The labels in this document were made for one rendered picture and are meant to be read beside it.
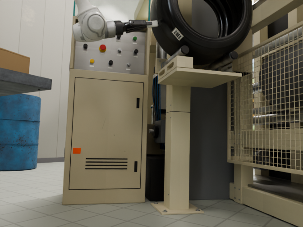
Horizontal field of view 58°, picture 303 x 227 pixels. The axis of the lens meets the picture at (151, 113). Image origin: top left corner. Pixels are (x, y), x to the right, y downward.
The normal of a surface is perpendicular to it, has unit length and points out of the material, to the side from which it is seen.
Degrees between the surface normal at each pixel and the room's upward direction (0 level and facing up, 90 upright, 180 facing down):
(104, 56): 90
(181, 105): 90
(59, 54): 90
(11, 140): 90
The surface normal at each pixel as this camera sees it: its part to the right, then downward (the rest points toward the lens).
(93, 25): 0.36, 0.26
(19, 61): 0.82, -0.03
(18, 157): 0.67, -0.05
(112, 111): 0.25, -0.08
